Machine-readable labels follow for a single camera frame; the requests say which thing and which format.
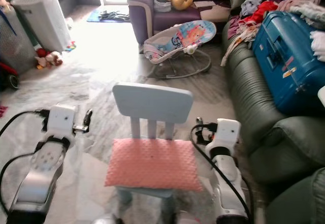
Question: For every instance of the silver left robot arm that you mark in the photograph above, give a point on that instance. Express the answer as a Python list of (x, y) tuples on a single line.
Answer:
[(38, 178)]

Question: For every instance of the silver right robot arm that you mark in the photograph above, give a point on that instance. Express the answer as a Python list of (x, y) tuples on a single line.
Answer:
[(228, 188)]

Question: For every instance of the pink textured pillow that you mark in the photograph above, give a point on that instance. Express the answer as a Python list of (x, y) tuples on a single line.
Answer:
[(152, 165)]

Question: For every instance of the dark green leather sofa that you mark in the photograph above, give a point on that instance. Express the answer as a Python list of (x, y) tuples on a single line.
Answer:
[(249, 97)]

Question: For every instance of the light blue child chair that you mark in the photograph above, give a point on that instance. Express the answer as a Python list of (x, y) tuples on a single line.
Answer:
[(152, 102)]

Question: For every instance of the red plush toy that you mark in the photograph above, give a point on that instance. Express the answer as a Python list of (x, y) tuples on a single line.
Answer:
[(48, 59)]

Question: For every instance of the red cloth scrap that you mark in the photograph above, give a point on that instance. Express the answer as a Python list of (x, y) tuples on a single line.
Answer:
[(2, 111)]

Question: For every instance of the black red stroller wheel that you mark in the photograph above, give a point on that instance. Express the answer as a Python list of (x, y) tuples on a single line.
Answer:
[(9, 76)]

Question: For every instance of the blue floor mat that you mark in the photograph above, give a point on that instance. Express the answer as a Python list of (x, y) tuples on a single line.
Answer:
[(92, 16)]

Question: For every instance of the grey mesh laundry basket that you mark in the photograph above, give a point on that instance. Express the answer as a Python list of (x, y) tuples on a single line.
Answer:
[(15, 41)]

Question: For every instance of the dark items on mat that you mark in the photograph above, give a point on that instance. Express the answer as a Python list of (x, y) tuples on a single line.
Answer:
[(114, 15)]

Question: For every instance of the white air purifier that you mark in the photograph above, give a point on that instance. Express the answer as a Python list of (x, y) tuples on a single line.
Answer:
[(43, 18)]

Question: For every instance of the purple armchair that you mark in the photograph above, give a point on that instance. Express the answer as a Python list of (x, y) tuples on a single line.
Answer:
[(162, 18)]

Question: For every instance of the pastel baby bouncer seat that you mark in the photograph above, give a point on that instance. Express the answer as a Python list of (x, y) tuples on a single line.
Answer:
[(188, 35)]

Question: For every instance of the grey bag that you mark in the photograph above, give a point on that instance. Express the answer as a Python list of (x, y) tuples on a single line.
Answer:
[(161, 3)]

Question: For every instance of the grey blue garment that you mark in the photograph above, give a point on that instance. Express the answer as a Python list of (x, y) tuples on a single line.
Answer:
[(251, 4)]

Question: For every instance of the blue hard-shell suitcase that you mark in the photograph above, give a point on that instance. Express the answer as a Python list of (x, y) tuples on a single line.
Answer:
[(284, 61)]

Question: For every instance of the red garment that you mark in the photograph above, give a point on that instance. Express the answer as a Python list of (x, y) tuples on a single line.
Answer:
[(266, 9)]

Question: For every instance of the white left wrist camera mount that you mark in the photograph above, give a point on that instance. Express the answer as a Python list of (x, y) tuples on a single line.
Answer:
[(62, 122)]

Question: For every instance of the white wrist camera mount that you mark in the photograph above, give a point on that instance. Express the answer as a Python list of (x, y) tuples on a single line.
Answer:
[(227, 135), (62, 122)]

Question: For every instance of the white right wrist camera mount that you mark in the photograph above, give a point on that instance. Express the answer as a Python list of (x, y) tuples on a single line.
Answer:
[(227, 135)]

